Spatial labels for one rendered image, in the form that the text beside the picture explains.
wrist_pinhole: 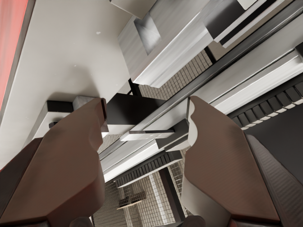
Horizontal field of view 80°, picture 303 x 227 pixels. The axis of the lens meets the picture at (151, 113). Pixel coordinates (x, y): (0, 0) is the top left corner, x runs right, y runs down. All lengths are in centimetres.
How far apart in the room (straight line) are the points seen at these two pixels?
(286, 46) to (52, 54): 43
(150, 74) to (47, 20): 16
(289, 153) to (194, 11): 57
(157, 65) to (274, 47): 27
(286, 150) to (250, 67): 34
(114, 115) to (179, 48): 44
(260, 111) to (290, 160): 20
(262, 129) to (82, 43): 60
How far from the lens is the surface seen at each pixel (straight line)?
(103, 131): 43
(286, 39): 46
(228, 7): 23
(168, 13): 26
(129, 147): 70
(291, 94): 58
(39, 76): 39
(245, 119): 60
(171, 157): 74
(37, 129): 52
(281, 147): 71
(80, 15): 31
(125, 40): 31
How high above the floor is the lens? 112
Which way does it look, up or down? 23 degrees down
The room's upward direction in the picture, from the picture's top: 160 degrees clockwise
